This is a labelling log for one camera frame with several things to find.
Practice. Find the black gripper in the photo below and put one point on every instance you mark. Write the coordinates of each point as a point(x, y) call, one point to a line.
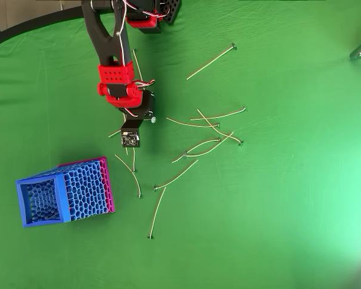
point(146, 106)

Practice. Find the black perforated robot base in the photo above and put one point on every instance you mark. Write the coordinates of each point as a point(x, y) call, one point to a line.
point(173, 12)

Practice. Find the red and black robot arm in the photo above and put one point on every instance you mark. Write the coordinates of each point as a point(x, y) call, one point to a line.
point(114, 73)

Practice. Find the blue and pink lattice basket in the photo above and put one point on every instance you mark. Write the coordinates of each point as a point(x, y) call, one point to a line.
point(61, 195)

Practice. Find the green table cloth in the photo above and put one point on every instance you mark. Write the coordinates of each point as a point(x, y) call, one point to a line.
point(258, 210)

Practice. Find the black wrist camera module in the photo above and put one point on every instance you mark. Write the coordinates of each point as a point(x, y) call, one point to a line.
point(130, 140)

